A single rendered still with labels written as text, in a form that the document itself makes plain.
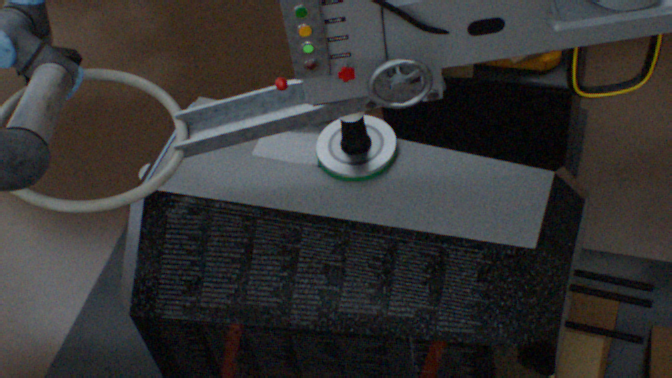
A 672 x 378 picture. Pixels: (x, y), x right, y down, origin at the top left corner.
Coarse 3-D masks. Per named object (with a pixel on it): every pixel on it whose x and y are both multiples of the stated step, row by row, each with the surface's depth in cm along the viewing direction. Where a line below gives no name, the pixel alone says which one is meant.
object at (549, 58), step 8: (536, 56) 276; (544, 56) 276; (552, 56) 275; (480, 64) 282; (488, 64) 281; (496, 64) 280; (504, 64) 279; (512, 64) 278; (520, 64) 277; (528, 64) 276; (536, 64) 276; (544, 64) 275; (552, 64) 276
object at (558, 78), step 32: (448, 96) 288; (480, 96) 285; (512, 96) 281; (544, 96) 277; (576, 96) 307; (416, 128) 304; (448, 128) 301; (480, 128) 296; (512, 128) 292; (544, 128) 287; (576, 128) 354; (544, 160) 298; (576, 160) 347
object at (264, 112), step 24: (240, 96) 236; (264, 96) 237; (288, 96) 237; (384, 96) 225; (408, 96) 226; (432, 96) 222; (192, 120) 241; (216, 120) 240; (240, 120) 237; (264, 120) 229; (288, 120) 228; (312, 120) 229; (192, 144) 232; (216, 144) 232
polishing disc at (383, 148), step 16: (336, 128) 250; (368, 128) 249; (384, 128) 248; (320, 144) 247; (336, 144) 247; (384, 144) 245; (320, 160) 244; (336, 160) 243; (352, 160) 242; (368, 160) 242; (384, 160) 241; (352, 176) 240
